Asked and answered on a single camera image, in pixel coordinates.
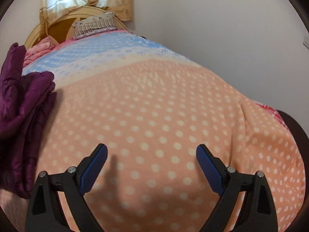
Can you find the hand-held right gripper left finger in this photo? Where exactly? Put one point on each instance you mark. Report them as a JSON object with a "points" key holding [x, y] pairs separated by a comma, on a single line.
{"points": [[93, 169]]}

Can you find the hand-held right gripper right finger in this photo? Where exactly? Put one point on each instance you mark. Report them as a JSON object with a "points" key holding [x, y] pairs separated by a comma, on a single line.
{"points": [[210, 169]]}

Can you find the purple puffer jacket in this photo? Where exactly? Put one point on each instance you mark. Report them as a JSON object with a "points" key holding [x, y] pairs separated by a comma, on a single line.
{"points": [[21, 111]]}

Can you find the polka-dot peach blue blanket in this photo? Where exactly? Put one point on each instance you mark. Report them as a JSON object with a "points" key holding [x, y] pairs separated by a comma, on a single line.
{"points": [[157, 101]]}

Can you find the dark brown furniture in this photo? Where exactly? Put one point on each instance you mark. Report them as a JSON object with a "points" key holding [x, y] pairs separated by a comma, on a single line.
{"points": [[293, 128]]}

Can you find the pink patterned quilt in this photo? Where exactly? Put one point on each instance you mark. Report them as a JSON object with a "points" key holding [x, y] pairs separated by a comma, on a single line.
{"points": [[36, 50]]}

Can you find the striped pillow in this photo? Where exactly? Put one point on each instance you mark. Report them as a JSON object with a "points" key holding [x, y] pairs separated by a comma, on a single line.
{"points": [[94, 25]]}

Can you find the round wooden headboard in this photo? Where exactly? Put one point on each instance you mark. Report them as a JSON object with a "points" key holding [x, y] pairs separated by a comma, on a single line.
{"points": [[58, 29]]}

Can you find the beige patterned curtain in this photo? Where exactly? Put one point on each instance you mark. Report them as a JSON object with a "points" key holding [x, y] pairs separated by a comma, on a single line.
{"points": [[120, 2]]}

